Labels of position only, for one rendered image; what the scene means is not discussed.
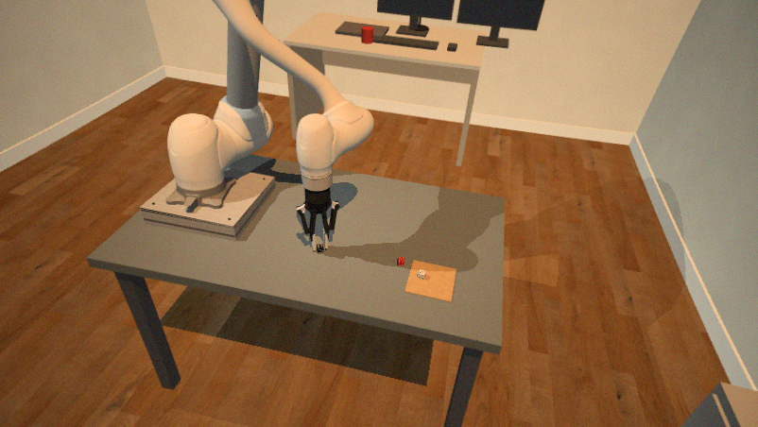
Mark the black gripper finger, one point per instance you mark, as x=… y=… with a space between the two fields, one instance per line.
x=311 y=229
x=335 y=207

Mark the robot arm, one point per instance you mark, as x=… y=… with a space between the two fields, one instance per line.
x=199 y=153

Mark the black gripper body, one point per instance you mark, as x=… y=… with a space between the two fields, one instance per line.
x=317 y=199

